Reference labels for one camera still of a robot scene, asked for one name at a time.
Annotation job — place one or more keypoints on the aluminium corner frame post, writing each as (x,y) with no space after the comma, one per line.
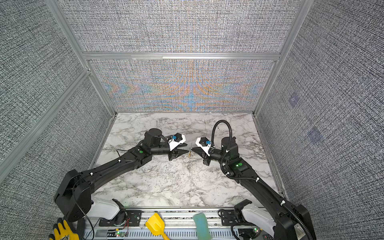
(61,19)

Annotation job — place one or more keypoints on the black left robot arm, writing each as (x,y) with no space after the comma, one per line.
(74,195)

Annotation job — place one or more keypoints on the black remote control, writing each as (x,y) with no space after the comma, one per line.
(267,237)

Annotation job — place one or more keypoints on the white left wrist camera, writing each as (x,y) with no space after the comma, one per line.
(176,140)

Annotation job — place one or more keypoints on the yellow plastic scoop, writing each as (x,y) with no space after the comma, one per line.
(156,226)

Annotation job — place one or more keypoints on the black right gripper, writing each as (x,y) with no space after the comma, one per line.
(205,156)

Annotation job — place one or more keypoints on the aluminium horizontal frame bar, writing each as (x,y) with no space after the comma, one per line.
(180,56)

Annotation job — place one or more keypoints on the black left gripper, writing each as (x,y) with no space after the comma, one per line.
(175,153)

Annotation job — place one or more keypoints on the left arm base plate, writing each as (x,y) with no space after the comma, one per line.
(129,218)

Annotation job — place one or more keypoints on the teal green sponge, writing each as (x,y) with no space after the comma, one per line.
(202,227)

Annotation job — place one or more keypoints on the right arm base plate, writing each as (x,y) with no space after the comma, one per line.
(230,216)

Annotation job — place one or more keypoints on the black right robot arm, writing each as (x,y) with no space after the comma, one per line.
(281,216)

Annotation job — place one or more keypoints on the yellow black work glove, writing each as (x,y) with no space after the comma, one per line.
(63,230)

